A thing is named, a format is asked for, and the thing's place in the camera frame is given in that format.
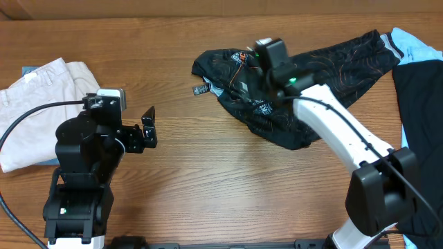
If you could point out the light blue garment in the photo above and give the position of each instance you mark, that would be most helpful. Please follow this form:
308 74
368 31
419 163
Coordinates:
415 48

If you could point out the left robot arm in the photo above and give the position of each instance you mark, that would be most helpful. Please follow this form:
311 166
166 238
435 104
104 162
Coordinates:
89 148

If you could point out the black orange patterned t-shirt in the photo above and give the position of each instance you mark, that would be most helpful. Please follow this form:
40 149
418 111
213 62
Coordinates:
350 69

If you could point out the plain black garment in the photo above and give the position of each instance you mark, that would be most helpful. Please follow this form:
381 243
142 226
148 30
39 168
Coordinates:
424 138

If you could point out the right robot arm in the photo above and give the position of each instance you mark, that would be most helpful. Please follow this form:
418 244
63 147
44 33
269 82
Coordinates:
383 179

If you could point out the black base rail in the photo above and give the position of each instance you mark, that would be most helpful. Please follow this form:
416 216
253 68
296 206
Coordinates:
132 242

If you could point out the folded beige pants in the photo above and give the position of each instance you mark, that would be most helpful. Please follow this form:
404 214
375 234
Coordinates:
33 140

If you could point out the folded blue jeans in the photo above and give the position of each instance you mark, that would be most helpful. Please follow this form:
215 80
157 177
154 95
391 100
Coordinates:
28 73

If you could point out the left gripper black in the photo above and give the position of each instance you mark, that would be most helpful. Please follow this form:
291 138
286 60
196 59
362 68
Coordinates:
136 143

